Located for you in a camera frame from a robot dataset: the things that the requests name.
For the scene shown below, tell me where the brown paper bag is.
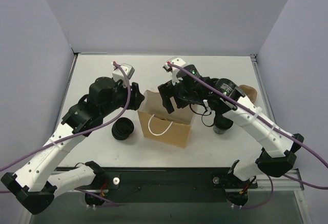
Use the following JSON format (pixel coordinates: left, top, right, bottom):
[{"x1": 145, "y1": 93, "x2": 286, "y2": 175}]
[{"x1": 137, "y1": 90, "x2": 194, "y2": 148}]

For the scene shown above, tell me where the black coffee cup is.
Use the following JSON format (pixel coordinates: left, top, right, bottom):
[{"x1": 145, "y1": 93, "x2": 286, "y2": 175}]
[{"x1": 213, "y1": 125, "x2": 232, "y2": 134}]

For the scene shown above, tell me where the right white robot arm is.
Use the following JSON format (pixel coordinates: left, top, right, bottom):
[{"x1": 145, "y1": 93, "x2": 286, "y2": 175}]
[{"x1": 158, "y1": 60, "x2": 304, "y2": 187}]

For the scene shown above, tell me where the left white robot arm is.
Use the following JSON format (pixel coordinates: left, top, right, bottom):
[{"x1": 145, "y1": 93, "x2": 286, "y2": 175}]
[{"x1": 1, "y1": 77, "x2": 145, "y2": 215}]

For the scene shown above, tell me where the brown pulp cup carrier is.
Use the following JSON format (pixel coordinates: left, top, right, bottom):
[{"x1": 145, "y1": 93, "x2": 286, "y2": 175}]
[{"x1": 239, "y1": 85, "x2": 258, "y2": 104}]

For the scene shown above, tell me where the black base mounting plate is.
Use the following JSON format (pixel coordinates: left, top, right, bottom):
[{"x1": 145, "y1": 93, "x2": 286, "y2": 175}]
[{"x1": 73, "y1": 167, "x2": 258, "y2": 204}]

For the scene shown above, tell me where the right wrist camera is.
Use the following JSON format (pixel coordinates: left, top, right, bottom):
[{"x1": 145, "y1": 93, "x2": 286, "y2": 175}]
[{"x1": 163, "y1": 57, "x2": 189, "y2": 85}]

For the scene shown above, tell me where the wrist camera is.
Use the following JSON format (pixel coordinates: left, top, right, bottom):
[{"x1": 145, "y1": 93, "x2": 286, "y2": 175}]
[
  {"x1": 163, "y1": 57, "x2": 189, "y2": 85},
  {"x1": 112, "y1": 61, "x2": 135, "y2": 87}
]

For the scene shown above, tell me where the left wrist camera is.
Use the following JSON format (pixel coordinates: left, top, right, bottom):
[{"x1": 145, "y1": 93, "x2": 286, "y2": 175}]
[{"x1": 112, "y1": 61, "x2": 135, "y2": 87}]

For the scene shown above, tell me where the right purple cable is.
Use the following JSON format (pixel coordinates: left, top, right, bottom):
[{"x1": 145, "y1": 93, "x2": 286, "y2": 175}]
[{"x1": 169, "y1": 64, "x2": 328, "y2": 209}]

